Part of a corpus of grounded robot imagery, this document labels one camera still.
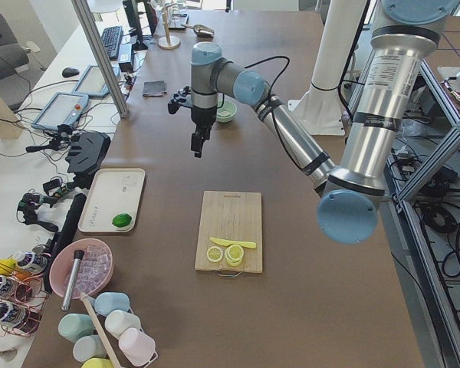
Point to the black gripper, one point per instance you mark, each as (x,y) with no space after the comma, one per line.
(202,116)

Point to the green bowl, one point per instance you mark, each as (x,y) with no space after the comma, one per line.
(226,105)

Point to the pink ice bowl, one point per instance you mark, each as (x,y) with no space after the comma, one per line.
(96,268)

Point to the grey folded cloth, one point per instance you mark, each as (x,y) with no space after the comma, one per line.
(155,88)

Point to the bamboo cutting board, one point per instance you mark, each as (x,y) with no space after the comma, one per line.
(232,216)

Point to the wooden mug tree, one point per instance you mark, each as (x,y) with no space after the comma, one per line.
(167,42)

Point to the metal scoop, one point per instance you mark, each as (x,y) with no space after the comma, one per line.
(201,31)

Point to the cream rabbit tray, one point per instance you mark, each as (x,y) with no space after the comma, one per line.
(113,191)

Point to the yellow plastic knife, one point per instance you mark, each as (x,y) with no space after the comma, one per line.
(227,242)

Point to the black angular device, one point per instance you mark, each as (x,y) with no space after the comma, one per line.
(87,152)

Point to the green lime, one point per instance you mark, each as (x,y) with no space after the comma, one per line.
(121,220)

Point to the lemon slice single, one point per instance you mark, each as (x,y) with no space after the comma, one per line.
(214,254)

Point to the far teach pendant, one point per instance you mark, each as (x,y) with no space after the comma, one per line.
(92,83)

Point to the teach pendant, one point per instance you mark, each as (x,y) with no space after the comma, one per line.
(92,83)
(62,109)

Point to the stacked lemon slices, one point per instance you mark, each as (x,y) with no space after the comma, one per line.
(234,255)

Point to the black keyboard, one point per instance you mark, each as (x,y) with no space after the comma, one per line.
(111,38)

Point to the near teach pendant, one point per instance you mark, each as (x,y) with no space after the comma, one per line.
(62,109)

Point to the black computer mouse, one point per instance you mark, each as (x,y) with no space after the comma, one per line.
(70,72)

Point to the black long bar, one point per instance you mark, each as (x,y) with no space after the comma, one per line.
(65,236)

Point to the steel black-tipped muddler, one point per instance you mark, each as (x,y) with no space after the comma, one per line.
(69,291)

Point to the blue cup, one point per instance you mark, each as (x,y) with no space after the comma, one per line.
(107,302)

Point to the white cup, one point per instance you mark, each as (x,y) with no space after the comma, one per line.
(118,321)

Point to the pink cup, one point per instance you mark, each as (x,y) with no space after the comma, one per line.
(138,347)

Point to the green cup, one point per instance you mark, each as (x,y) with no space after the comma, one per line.
(72,327)

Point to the grey-blue cup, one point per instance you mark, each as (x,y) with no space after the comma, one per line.
(88,347)

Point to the yellow cup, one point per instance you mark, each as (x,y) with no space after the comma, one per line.
(96,362)

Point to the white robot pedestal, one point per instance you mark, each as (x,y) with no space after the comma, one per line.
(320,110)

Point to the aluminium frame post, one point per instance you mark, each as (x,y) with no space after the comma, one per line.
(88,24)

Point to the copper wire bottle rack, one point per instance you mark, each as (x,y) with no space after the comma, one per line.
(21,299)

